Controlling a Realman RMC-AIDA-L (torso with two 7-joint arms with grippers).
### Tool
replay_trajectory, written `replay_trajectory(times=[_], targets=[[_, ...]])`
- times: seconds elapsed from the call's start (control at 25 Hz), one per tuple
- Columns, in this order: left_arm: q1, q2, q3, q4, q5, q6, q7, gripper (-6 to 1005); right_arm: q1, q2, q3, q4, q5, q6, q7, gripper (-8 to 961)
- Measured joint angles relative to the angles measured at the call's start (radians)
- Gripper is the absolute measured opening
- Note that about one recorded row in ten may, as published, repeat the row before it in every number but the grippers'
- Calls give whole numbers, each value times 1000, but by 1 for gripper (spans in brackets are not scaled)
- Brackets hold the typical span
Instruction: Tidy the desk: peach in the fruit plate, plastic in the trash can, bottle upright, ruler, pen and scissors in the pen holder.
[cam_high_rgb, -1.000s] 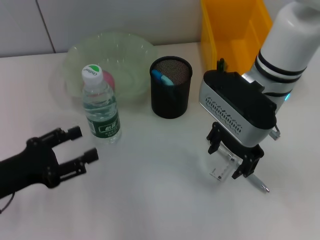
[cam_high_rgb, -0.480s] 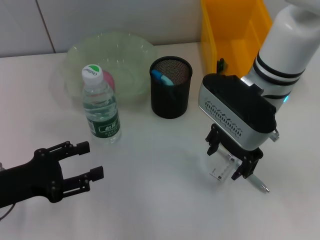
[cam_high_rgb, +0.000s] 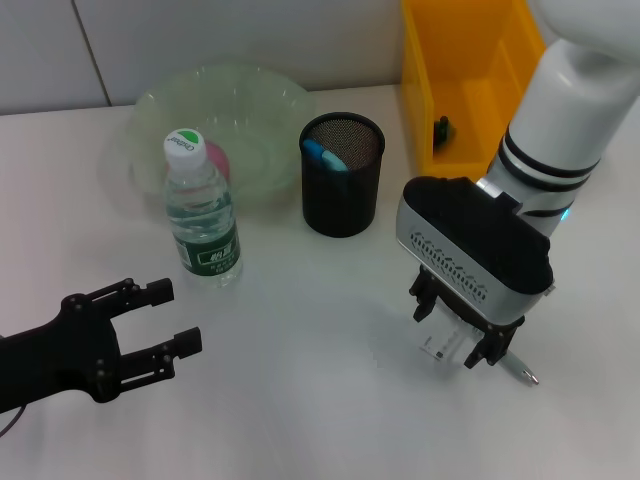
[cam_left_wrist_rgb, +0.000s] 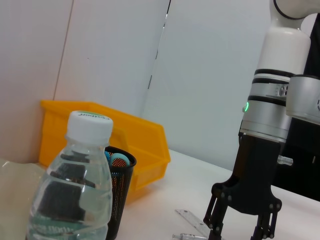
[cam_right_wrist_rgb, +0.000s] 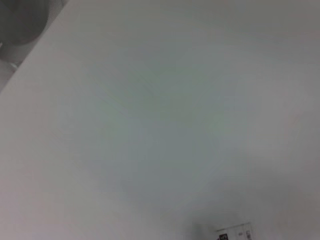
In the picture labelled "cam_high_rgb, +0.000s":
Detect green glass fruit bowl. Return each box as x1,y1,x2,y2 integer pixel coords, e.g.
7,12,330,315
124,62,317,211

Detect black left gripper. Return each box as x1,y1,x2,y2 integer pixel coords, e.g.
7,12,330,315
0,278,204,414

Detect green label water bottle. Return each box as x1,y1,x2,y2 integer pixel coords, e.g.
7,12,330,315
163,128,245,289

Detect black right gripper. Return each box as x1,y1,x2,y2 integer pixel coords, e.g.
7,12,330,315
410,267,526,370

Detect yellow plastic bin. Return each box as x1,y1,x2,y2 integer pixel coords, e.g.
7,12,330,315
399,0,551,181

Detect transparent plastic ruler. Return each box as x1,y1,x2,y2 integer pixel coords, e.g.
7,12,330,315
418,319,476,365

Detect blue teal scissors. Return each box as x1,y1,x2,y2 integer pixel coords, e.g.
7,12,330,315
302,138,352,177

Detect black mesh pen holder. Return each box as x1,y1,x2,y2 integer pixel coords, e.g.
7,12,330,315
298,112,387,239

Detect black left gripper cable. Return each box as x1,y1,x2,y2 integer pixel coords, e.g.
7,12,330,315
0,404,29,436

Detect grey clear ballpoint pen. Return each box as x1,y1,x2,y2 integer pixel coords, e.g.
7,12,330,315
499,349,541,386

